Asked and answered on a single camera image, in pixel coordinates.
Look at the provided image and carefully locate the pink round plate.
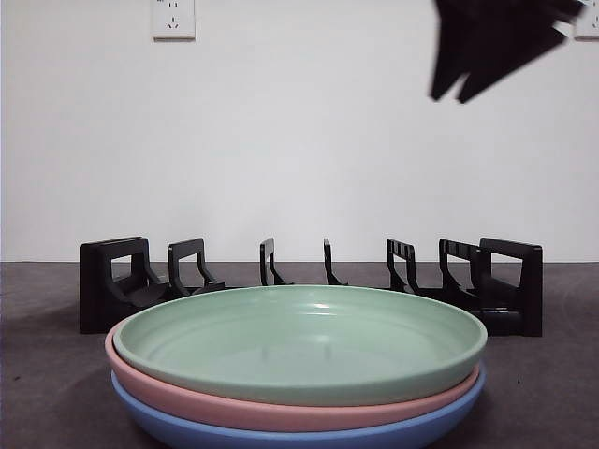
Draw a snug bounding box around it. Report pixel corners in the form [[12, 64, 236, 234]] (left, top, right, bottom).
[[105, 317, 486, 434]]

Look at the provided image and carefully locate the black plastic plate rack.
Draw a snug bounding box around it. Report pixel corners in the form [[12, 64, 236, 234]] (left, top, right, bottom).
[[79, 236, 545, 338]]

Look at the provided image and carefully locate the white wall socket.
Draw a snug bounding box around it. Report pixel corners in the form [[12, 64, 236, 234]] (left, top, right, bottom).
[[153, 0, 197, 42], [574, 0, 599, 41]]

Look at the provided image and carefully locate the green round plate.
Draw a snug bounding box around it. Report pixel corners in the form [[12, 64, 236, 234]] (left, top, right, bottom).
[[112, 283, 489, 407]]

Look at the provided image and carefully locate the blue round plate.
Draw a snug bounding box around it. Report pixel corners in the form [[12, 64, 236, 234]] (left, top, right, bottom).
[[110, 367, 488, 449]]

